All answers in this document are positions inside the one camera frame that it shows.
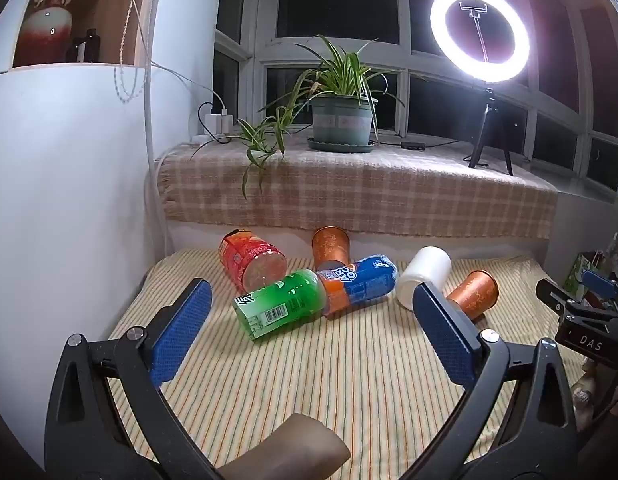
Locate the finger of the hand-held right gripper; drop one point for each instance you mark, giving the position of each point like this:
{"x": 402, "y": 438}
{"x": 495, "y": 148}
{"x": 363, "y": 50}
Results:
{"x": 554, "y": 294}
{"x": 600, "y": 281}

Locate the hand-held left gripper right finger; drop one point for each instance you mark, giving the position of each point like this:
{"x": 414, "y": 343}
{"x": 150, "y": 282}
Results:
{"x": 444, "y": 335}

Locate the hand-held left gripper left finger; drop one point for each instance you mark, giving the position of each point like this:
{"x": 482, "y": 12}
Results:
{"x": 181, "y": 330}

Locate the orange patterned cup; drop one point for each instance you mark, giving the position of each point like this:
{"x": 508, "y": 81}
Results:
{"x": 473, "y": 292}
{"x": 330, "y": 246}

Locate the white cup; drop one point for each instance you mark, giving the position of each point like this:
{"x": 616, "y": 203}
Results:
{"x": 429, "y": 267}

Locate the red printed cup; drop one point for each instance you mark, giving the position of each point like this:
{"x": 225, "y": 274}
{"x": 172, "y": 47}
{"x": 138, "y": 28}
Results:
{"x": 244, "y": 257}

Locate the green carton box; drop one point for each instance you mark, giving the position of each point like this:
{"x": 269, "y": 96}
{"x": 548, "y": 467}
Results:
{"x": 579, "y": 271}

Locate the pale drink bottle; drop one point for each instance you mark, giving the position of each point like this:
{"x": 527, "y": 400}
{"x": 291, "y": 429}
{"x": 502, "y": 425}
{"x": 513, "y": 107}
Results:
{"x": 584, "y": 395}

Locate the blue orange drink can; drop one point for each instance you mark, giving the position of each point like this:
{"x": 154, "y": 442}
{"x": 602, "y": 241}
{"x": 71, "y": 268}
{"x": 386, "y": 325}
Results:
{"x": 366, "y": 282}

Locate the green drink can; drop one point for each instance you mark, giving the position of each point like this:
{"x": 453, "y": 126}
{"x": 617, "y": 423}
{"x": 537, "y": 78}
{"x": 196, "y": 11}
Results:
{"x": 284, "y": 305}

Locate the striped yellow cloth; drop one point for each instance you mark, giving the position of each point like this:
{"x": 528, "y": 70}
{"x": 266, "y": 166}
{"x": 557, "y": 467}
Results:
{"x": 339, "y": 375}

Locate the plaid beige cloth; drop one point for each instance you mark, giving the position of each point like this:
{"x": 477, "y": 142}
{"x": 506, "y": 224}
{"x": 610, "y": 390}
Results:
{"x": 389, "y": 195}

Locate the black tripod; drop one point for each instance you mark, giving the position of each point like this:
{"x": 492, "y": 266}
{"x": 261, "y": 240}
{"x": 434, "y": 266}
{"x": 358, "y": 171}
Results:
{"x": 485, "y": 125}

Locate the white shelf cabinet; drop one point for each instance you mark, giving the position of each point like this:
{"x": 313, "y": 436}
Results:
{"x": 64, "y": 185}

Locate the white power strip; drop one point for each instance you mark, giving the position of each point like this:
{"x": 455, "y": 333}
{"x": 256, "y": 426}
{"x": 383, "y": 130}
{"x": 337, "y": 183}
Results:
{"x": 214, "y": 137}

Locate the white charger plug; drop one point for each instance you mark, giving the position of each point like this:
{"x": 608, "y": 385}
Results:
{"x": 212, "y": 122}
{"x": 227, "y": 120}

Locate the green pot saucer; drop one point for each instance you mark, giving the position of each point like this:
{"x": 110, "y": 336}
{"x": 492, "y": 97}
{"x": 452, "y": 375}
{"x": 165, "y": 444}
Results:
{"x": 343, "y": 146}

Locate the green plant pot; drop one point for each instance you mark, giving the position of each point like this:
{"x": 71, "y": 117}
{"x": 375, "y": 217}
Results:
{"x": 341, "y": 120}

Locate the green spider plant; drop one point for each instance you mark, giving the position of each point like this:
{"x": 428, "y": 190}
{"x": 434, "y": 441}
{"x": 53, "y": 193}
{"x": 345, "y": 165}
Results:
{"x": 334, "y": 72}

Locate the phone holder clamp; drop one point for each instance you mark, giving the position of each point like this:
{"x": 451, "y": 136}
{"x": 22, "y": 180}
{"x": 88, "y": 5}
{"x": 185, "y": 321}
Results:
{"x": 473, "y": 7}

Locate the black bottle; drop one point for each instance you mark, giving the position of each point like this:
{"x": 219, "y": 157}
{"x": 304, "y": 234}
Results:
{"x": 90, "y": 46}

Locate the red porcelain vase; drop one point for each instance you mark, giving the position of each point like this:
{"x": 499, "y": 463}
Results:
{"x": 44, "y": 25}

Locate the white window frame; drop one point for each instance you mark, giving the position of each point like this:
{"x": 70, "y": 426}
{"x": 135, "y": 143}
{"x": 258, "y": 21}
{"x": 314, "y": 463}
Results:
{"x": 256, "y": 60}

